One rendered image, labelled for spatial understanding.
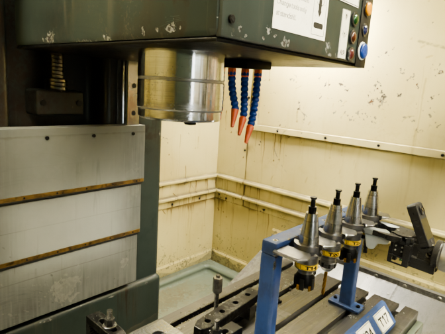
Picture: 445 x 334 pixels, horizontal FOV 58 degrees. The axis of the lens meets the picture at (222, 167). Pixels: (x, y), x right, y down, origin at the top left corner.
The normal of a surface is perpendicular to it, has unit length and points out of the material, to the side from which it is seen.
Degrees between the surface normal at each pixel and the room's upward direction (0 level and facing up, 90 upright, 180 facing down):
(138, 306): 90
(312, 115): 90
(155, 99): 90
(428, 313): 24
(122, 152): 90
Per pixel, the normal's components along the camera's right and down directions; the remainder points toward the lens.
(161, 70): -0.34, 0.16
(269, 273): -0.68, 0.11
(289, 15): 0.73, 0.18
